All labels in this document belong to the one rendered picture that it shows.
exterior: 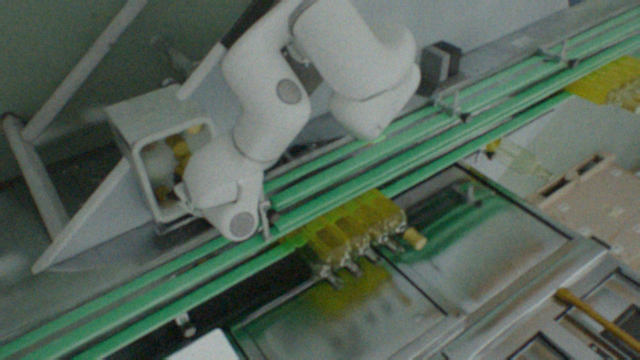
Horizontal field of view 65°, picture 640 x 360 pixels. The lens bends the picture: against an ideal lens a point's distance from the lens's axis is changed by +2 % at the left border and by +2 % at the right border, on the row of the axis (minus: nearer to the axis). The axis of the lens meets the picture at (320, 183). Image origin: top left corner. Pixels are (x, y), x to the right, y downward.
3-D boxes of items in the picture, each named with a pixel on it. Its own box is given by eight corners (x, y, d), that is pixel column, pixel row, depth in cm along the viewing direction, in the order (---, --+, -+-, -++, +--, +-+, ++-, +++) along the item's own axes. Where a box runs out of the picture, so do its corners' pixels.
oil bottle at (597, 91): (550, 85, 176) (630, 120, 158) (555, 70, 172) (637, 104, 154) (560, 79, 178) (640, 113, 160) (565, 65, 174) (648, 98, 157)
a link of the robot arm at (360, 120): (427, 50, 73) (358, 136, 75) (423, 86, 97) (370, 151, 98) (377, 13, 75) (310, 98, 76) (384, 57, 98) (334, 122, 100)
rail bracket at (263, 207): (247, 223, 119) (274, 254, 112) (237, 170, 108) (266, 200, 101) (257, 217, 121) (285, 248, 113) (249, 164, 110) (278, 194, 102)
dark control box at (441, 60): (418, 71, 149) (439, 82, 144) (421, 46, 144) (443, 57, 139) (438, 63, 153) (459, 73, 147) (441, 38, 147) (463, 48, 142)
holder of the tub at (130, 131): (150, 219, 119) (163, 239, 114) (114, 124, 101) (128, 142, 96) (215, 190, 126) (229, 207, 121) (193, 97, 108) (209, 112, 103)
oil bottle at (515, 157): (475, 147, 168) (543, 188, 152) (476, 135, 164) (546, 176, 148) (486, 139, 170) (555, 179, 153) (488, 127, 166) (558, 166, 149)
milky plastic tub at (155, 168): (144, 205, 115) (158, 226, 110) (114, 125, 100) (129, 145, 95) (212, 175, 122) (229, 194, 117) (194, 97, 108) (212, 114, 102)
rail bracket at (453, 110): (426, 105, 139) (462, 126, 131) (429, 81, 134) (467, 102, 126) (436, 100, 141) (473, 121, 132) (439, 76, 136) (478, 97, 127)
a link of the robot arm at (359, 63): (383, 1, 74) (377, -46, 60) (434, 75, 73) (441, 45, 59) (308, 55, 76) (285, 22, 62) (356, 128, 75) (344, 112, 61)
